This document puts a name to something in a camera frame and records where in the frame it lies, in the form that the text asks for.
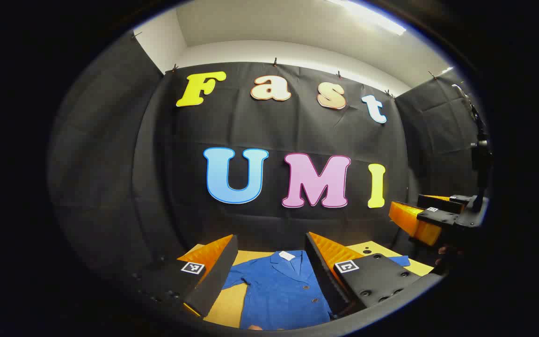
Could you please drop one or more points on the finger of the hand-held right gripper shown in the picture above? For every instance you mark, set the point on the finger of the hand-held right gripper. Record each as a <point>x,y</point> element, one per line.
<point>440,217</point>
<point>442,202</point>

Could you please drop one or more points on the blue shirt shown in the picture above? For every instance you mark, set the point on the blue shirt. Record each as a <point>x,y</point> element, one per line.
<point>279,290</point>

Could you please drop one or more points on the black backdrop cloth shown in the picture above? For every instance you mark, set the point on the black backdrop cloth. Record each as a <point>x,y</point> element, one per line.
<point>157,164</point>

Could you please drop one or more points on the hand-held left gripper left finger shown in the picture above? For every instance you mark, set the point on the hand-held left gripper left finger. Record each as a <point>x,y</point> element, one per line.
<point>215,276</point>

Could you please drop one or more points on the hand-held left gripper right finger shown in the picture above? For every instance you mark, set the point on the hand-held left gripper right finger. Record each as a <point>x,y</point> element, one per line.
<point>322,274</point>

